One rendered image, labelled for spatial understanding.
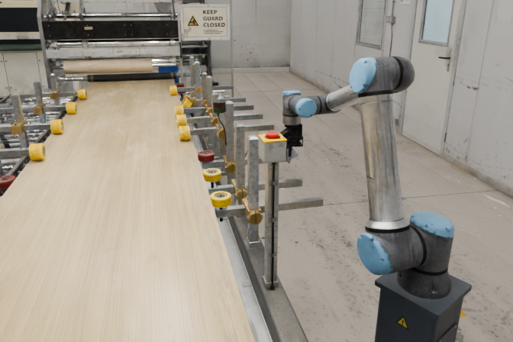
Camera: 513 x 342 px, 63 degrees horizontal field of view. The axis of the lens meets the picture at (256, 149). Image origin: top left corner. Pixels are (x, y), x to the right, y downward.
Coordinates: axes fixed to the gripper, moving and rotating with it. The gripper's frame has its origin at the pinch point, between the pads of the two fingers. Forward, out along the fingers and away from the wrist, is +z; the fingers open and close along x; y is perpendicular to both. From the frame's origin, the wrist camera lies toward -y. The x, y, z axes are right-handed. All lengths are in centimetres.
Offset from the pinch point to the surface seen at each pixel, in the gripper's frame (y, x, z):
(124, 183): -78, -29, -9
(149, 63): -70, 225, -25
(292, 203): -13, -52, -2
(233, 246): -36, -42, 20
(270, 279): -31, -82, 9
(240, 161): -30.1, -31.0, -14.3
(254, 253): -31, -61, 12
